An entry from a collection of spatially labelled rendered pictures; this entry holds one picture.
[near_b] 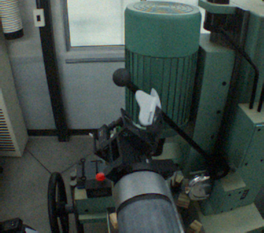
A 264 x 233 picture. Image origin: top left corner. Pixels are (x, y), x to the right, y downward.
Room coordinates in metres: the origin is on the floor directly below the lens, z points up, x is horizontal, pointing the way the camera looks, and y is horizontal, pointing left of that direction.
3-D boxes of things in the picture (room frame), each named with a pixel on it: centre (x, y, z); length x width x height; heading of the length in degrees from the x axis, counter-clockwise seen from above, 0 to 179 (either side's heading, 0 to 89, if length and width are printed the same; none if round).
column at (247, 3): (0.61, -0.36, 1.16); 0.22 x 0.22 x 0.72; 9
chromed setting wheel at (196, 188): (0.46, -0.22, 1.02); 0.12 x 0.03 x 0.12; 99
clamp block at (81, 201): (0.54, 0.12, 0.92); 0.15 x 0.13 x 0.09; 9
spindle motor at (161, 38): (0.57, -0.08, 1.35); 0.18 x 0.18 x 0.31
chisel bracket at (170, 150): (0.57, -0.10, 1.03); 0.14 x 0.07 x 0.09; 99
